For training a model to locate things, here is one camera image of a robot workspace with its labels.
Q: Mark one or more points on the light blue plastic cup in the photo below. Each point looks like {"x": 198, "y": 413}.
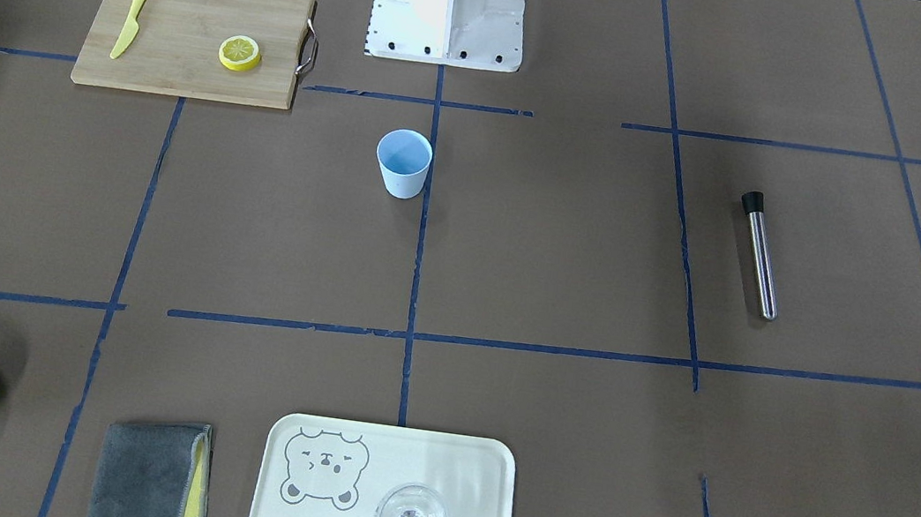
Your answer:
{"x": 404, "y": 158}

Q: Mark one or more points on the bamboo cutting board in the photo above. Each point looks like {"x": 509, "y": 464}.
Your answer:
{"x": 176, "y": 48}

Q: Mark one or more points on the yellow plastic knife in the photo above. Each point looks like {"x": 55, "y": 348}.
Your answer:
{"x": 129, "y": 29}

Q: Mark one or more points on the grey folded cloth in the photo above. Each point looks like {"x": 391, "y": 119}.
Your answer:
{"x": 153, "y": 470}

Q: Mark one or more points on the cream bear serving tray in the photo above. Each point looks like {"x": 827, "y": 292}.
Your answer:
{"x": 323, "y": 467}

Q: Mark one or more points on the yellow lemon slice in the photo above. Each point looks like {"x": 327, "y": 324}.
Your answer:
{"x": 239, "y": 53}

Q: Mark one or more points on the steel muddler black tip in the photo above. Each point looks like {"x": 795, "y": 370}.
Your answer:
{"x": 753, "y": 203}

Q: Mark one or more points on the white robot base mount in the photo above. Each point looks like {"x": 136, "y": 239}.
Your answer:
{"x": 482, "y": 35}

